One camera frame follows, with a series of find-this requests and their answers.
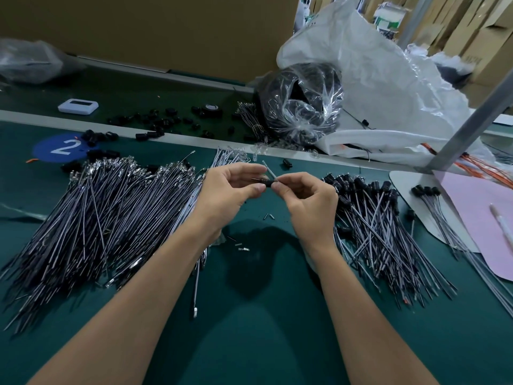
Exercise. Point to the person's left hand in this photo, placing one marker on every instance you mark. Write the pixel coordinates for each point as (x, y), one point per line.
(224, 198)

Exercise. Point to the stack of cardboard boxes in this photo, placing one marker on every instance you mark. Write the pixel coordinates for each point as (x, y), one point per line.
(485, 32)

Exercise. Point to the person's right forearm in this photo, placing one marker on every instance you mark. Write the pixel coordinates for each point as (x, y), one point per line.
(373, 326)

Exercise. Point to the clear bag with black contents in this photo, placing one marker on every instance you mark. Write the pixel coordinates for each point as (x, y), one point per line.
(301, 102)

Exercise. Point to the clear plastic strip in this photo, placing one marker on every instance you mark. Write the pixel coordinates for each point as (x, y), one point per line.
(20, 211)

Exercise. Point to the large white plastic sack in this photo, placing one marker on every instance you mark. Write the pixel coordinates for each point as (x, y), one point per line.
(389, 80)

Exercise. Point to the crumpled clear plastic bag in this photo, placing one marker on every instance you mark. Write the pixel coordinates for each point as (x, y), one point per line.
(30, 61)

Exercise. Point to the small white timer device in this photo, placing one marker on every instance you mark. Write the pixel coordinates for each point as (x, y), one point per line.
(78, 106)

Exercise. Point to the person's left forearm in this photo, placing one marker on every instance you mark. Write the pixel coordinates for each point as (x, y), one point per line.
(120, 320)

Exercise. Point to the person's right hand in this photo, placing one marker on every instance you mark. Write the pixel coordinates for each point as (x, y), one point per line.
(312, 212)

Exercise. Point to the brown cardboard panel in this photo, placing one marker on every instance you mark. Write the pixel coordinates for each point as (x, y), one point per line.
(160, 32)

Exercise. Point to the blue round number sticker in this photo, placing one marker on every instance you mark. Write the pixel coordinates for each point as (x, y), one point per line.
(62, 147)

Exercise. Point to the black plastic caps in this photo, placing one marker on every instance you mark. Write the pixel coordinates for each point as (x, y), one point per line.
(152, 128)

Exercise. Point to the grey metal frame post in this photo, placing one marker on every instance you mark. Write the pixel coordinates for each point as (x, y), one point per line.
(471, 120)
(415, 20)

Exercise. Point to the white pen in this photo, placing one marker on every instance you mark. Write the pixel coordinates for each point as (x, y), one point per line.
(503, 224)

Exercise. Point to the pink paper sheet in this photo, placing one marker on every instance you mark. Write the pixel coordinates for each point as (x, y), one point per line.
(479, 220)

